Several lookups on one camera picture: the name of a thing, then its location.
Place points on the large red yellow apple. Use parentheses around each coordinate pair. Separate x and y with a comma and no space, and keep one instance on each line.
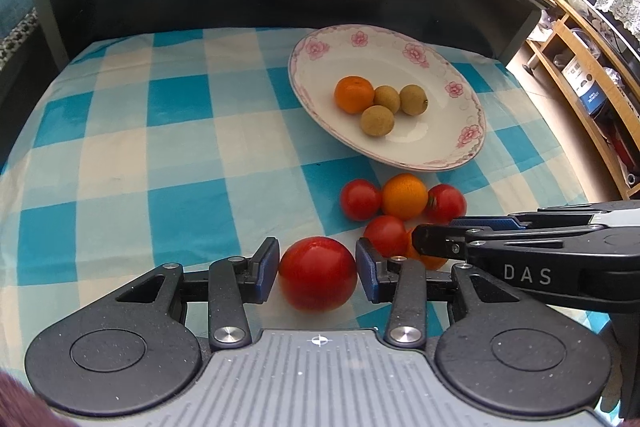
(317,274)

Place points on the red cherry tomato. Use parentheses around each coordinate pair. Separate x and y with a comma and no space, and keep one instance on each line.
(360,200)
(388,235)
(444,204)

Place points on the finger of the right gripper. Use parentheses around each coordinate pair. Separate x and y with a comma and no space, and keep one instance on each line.
(490,222)
(440,241)

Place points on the white floral porcelain plate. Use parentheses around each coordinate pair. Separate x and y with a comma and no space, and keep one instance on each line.
(447,135)

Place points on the brown longan fruit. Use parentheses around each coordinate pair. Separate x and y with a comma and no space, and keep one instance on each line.
(377,121)
(388,97)
(413,100)

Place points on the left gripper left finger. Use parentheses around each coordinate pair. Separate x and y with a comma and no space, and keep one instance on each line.
(232,283)

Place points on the orange mandarin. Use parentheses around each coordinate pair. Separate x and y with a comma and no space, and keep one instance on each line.
(353,94)
(404,196)
(429,262)

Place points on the wooden tv shelf unit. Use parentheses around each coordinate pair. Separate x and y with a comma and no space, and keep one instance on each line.
(614,130)

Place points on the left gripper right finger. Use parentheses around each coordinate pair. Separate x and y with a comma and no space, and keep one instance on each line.
(400,281)

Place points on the white blue box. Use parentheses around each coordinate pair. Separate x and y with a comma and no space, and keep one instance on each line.
(585,86)

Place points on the blue white checkered tablecloth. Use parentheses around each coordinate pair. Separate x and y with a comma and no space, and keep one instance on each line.
(190,146)

